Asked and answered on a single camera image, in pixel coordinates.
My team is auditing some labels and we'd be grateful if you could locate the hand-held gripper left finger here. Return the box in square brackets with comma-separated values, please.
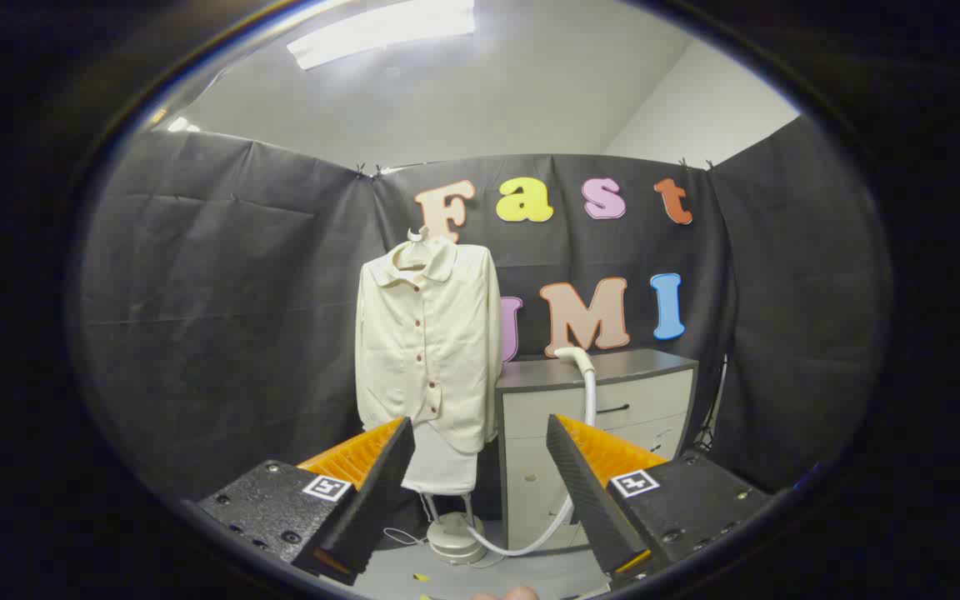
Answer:
[197, 417, 417, 587]

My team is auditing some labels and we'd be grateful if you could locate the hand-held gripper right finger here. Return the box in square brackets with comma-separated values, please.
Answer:
[546, 414, 773, 588]

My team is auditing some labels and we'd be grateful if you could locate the white garment steamer base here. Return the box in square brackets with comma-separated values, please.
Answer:
[422, 493, 491, 566]

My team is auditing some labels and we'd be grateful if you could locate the white garment steamer hose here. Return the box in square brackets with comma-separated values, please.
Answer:
[467, 367, 598, 558]

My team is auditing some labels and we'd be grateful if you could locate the cream button-up shirt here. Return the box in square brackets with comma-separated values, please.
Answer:
[354, 236, 504, 455]

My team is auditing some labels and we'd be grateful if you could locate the white steamer hanging board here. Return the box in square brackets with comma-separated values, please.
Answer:
[401, 421, 481, 497]

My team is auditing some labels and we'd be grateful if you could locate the cream plastic clothes hanger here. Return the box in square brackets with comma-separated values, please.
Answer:
[394, 227, 431, 272]

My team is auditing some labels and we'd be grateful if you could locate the grey-topped drawer cabinet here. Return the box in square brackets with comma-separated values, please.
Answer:
[495, 348, 699, 553]

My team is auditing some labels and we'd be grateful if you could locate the black backdrop stand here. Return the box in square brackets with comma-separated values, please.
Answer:
[699, 357, 728, 453]

